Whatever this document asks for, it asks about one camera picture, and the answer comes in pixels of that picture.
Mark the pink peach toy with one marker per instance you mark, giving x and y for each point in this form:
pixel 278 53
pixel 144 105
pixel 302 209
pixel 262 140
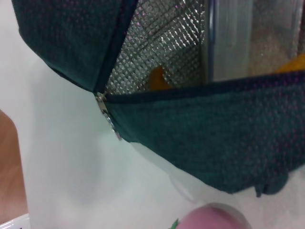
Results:
pixel 214 219

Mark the clear plastic lunch box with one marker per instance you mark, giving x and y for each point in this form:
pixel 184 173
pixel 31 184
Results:
pixel 238 47

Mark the teal insulated lunch bag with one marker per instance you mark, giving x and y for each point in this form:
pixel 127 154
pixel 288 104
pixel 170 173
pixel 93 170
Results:
pixel 214 133

